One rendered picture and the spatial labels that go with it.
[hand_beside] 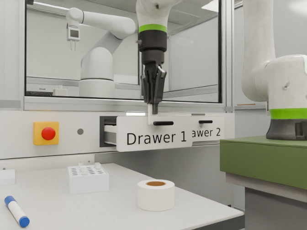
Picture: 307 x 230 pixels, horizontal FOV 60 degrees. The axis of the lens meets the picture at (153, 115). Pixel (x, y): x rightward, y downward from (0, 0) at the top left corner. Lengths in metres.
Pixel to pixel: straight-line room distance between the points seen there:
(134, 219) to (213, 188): 0.88
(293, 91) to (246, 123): 1.87
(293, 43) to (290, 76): 1.68
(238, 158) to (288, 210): 0.18
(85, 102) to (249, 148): 0.55
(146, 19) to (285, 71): 0.44
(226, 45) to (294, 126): 0.66
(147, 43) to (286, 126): 0.47
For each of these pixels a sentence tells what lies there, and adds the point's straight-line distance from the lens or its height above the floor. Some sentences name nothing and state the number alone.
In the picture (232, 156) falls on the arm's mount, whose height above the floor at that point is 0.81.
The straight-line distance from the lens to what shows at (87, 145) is 0.96.
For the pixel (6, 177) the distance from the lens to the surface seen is 0.76.
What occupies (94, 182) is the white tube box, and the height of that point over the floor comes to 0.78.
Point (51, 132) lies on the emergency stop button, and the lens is 0.86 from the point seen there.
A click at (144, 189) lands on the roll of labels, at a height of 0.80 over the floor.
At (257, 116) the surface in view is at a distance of 2.62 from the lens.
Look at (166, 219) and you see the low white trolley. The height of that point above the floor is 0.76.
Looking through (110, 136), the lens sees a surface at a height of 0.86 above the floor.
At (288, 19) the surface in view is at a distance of 2.60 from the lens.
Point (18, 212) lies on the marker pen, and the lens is 0.49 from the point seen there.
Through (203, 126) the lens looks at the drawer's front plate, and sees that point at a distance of 1.20.
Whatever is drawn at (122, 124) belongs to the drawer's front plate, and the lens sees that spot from 0.83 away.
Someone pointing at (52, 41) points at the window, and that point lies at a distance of 0.98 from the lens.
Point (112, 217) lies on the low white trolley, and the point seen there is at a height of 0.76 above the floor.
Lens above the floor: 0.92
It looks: level
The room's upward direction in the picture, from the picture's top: straight up
